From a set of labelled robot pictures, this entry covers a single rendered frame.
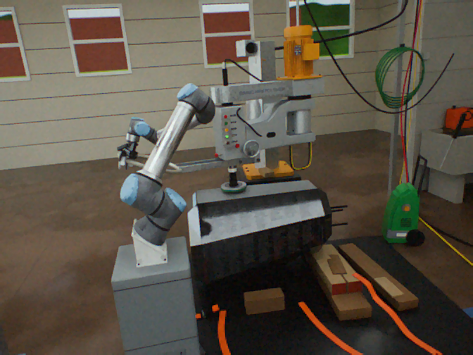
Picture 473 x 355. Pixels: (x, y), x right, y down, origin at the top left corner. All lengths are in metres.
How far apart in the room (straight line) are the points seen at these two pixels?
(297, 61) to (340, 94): 6.94
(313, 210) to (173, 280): 1.41
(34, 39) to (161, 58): 2.60
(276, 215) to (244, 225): 0.27
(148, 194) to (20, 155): 7.83
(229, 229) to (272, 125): 0.91
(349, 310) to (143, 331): 1.49
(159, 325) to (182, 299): 0.19
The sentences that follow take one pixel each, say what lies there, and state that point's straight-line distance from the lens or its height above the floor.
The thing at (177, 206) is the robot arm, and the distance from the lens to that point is 1.95.
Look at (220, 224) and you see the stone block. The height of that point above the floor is 0.69.
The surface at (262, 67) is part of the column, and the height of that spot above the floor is 1.81.
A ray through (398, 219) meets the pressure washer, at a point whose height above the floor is 0.27.
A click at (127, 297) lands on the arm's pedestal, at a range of 2.04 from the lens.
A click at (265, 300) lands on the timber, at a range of 2.92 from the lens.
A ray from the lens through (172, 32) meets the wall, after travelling 8.96.
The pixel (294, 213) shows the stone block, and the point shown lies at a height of 0.69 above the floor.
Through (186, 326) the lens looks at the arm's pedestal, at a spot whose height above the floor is 0.50.
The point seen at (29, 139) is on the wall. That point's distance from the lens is 9.47.
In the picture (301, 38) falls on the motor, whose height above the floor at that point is 2.01.
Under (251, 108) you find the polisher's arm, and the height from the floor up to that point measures 1.44.
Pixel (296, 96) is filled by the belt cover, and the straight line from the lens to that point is 3.13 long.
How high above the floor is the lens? 1.82
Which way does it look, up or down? 17 degrees down
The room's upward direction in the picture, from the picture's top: 4 degrees counter-clockwise
